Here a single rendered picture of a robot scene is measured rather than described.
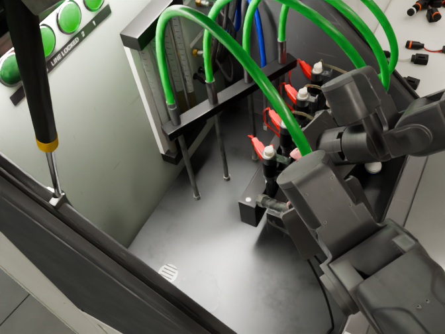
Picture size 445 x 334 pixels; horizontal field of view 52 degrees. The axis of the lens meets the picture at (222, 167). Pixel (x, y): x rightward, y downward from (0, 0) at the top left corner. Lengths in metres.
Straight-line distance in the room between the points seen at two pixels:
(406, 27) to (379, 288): 1.02
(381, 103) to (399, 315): 0.34
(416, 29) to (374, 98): 0.72
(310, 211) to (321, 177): 0.04
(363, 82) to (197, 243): 0.59
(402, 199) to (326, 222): 0.57
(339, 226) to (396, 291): 0.10
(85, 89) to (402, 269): 0.59
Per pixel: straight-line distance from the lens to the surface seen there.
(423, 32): 1.32
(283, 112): 0.55
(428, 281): 0.36
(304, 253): 0.58
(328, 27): 0.71
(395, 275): 0.38
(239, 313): 0.99
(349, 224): 0.44
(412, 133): 0.60
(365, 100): 0.63
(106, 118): 0.87
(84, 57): 0.79
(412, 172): 1.04
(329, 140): 0.69
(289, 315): 0.99
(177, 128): 0.91
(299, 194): 0.44
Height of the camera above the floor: 1.76
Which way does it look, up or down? 53 degrees down
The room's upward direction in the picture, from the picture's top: 10 degrees counter-clockwise
